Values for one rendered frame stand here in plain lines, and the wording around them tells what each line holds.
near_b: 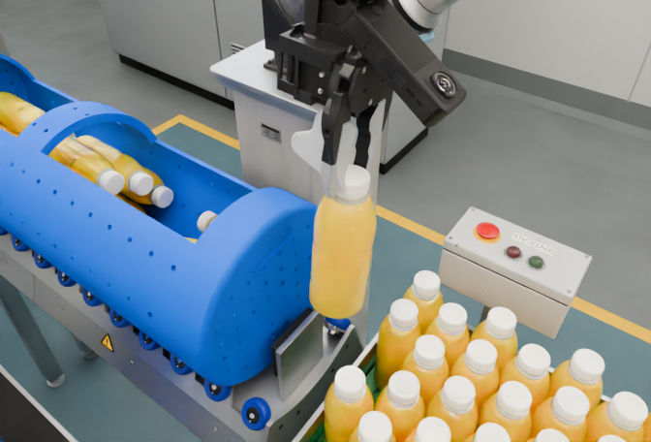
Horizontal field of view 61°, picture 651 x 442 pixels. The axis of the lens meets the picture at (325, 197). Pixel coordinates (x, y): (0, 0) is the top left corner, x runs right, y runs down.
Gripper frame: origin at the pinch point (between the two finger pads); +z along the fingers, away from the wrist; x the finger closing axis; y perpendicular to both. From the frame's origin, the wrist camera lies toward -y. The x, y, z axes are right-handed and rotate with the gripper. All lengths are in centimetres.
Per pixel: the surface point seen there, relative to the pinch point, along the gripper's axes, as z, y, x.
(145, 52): 114, 254, -169
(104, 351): 53, 40, 8
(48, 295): 52, 58, 8
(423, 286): 26.2, -4.9, -17.8
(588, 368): 25.1, -28.5, -18.0
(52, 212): 22.0, 43.0, 9.7
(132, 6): 85, 258, -166
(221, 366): 31.2, 10.5, 8.5
